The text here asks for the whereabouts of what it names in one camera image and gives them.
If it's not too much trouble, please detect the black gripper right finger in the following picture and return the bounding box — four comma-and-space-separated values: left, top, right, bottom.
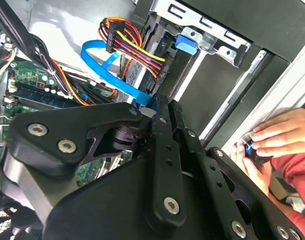
168, 99, 305, 240

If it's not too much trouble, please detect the round black tool blue ring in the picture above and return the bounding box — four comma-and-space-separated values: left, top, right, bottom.
243, 133, 275, 166

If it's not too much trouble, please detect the person's right hand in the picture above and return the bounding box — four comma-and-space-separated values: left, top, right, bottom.
252, 107, 305, 158

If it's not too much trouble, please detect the person's left hand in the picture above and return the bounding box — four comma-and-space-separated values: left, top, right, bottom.
231, 138, 277, 200

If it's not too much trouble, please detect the blue data wire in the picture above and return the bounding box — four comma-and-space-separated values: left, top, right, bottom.
80, 39, 160, 113

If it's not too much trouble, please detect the orange red yellow power wire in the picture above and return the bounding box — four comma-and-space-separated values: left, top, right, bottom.
98, 16, 172, 80

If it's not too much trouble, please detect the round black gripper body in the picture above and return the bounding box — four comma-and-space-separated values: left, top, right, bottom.
41, 154, 227, 240

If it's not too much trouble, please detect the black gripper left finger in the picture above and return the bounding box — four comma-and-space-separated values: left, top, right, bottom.
0, 96, 188, 227

